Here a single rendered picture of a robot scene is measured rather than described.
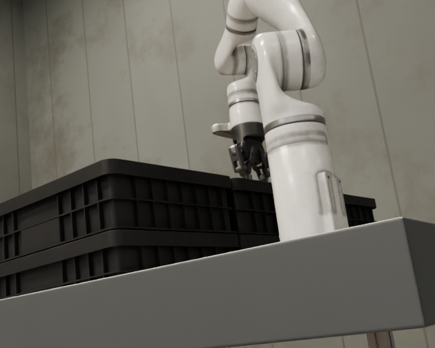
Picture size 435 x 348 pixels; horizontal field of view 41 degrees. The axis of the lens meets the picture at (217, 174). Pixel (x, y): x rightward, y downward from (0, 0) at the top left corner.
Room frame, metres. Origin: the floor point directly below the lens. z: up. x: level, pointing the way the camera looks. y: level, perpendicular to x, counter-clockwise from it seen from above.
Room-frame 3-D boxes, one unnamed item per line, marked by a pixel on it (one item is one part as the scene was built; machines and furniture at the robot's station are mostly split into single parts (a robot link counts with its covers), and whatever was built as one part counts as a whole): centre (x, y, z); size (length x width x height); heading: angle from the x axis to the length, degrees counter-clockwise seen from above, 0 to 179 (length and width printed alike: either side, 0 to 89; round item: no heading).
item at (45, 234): (1.09, 0.22, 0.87); 0.40 x 0.30 x 0.11; 51
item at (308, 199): (0.84, -0.12, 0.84); 0.09 x 0.09 x 0.17; 60
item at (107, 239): (1.09, 0.22, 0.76); 0.40 x 0.30 x 0.12; 51
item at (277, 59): (0.84, -0.12, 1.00); 0.09 x 0.09 x 0.17; 4
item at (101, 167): (1.09, 0.22, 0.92); 0.40 x 0.30 x 0.02; 51
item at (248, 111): (1.29, -0.07, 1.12); 0.11 x 0.09 x 0.06; 52
